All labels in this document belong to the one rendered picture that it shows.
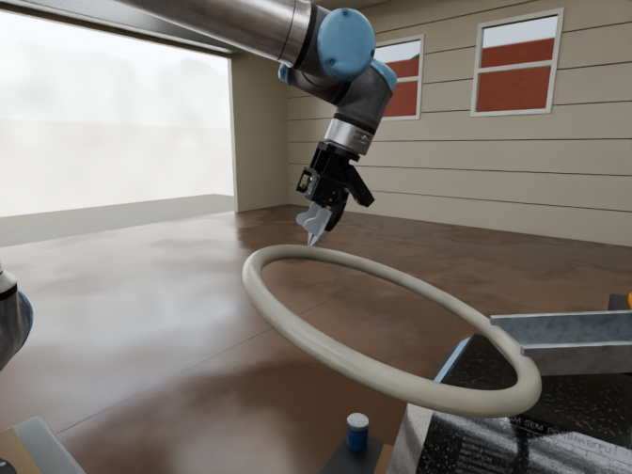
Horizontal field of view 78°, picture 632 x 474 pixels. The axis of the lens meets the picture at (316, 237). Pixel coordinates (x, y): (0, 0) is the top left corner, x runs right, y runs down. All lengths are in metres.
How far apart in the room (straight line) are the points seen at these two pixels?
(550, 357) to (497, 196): 6.57
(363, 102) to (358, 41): 0.18
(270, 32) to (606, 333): 0.77
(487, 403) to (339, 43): 0.49
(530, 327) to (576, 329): 0.08
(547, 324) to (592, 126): 6.25
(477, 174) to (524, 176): 0.73
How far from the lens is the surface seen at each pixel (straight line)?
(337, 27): 0.59
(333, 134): 0.77
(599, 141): 7.00
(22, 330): 0.88
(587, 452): 1.02
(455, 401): 0.48
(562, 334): 0.87
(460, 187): 7.41
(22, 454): 0.89
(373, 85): 0.77
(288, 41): 0.59
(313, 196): 0.75
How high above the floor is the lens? 1.39
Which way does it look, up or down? 13 degrees down
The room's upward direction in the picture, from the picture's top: straight up
